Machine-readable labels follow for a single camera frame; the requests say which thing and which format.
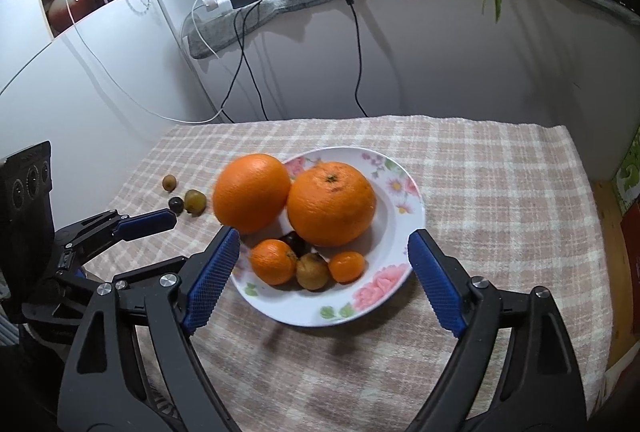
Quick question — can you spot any black ring light cable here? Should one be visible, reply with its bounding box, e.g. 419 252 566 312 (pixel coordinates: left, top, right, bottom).
327 0 371 119

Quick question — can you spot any green packet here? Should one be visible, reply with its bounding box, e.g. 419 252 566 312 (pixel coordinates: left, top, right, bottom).
615 127 640 215

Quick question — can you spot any large orange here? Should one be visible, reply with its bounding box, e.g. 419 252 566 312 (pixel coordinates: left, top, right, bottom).
212 153 292 234
287 163 377 247

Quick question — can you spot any short white cable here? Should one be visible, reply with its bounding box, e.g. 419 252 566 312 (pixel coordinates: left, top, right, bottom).
180 5 221 60

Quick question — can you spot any small tangerine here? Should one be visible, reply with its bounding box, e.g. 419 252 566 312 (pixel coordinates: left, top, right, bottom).
328 251 366 283

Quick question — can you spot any long white cable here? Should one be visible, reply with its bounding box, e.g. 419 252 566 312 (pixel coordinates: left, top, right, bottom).
42 0 226 124

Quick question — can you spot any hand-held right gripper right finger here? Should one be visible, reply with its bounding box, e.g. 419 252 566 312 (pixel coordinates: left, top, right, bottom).
402 229 586 432

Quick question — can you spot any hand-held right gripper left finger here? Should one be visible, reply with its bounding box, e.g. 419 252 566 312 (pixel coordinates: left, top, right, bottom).
57 226 242 432

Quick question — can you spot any plaid tablecloth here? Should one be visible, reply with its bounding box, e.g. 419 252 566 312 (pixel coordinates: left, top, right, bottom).
82 115 613 432

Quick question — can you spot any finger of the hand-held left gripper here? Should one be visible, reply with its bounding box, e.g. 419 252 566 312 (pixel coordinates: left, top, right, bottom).
79 256 190 286
54 208 177 263

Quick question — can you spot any white floral plate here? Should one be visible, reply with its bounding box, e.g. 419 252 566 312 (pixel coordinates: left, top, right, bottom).
231 146 426 328

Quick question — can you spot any white cabinet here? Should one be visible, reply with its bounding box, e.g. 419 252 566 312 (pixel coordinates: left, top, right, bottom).
0 0 223 233

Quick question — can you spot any greenish brown plum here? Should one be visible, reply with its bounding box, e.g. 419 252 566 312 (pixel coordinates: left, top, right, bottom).
184 189 207 215

